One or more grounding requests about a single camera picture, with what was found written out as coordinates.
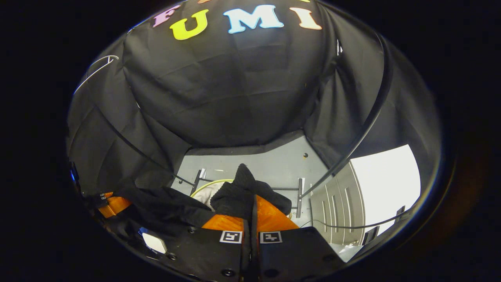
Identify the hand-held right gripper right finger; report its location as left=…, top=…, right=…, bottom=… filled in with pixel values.
left=254, top=195, right=346, bottom=282

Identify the black clothes rack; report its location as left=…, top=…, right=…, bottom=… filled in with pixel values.
left=94, top=33, right=394, bottom=219

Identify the black knit sweater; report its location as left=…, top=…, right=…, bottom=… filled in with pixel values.
left=106, top=164, right=292, bottom=255

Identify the beige laundry hamper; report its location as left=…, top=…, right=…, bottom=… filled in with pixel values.
left=190, top=179, right=293, bottom=220

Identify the white plastic hanger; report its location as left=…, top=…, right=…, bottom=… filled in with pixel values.
left=74, top=55, right=119, bottom=95

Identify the black cable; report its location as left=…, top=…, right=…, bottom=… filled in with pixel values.
left=299, top=210, right=411, bottom=230

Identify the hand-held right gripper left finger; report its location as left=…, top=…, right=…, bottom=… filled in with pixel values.
left=166, top=195, right=254, bottom=281

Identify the black backdrop cloth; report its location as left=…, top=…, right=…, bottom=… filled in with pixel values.
left=67, top=0, right=443, bottom=196

